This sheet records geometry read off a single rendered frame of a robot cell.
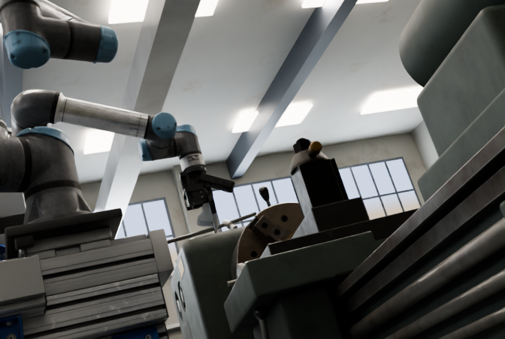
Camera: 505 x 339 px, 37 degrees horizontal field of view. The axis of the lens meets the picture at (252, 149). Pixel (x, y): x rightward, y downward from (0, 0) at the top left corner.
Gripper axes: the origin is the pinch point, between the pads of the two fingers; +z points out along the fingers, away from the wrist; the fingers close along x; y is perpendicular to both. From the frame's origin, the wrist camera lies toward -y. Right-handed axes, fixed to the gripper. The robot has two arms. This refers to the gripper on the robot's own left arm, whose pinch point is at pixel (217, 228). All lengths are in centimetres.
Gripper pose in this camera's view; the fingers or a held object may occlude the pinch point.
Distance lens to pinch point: 232.9
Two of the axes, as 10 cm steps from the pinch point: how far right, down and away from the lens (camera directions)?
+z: 2.7, 8.9, -3.6
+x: 1.5, -4.1, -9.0
